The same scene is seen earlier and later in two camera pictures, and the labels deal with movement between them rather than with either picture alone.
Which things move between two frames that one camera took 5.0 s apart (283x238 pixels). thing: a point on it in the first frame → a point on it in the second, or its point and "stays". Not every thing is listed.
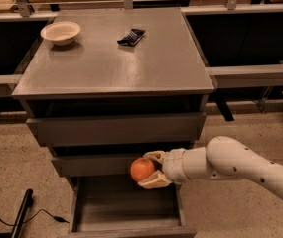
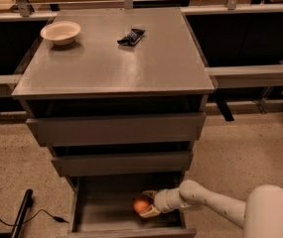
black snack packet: (133, 37) stays
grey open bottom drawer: (116, 206) stays
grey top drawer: (164, 128) stays
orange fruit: (141, 168) → (140, 204)
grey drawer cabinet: (105, 87) stays
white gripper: (174, 165) → (160, 200)
